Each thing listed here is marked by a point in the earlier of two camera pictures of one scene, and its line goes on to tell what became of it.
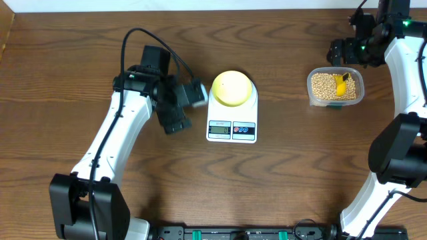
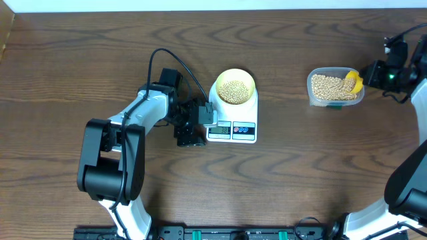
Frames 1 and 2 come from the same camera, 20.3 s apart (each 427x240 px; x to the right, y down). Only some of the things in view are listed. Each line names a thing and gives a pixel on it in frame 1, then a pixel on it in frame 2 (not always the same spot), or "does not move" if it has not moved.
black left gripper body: x=169 y=111 to x=180 y=121
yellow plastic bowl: x=232 y=88 does not move
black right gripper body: x=361 y=52 to x=385 y=77
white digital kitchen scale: x=237 y=124 does not move
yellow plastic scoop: x=340 y=85 to x=355 y=75
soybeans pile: x=323 y=87 does not move
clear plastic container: x=335 y=87 does not move
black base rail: x=296 y=232 does not move
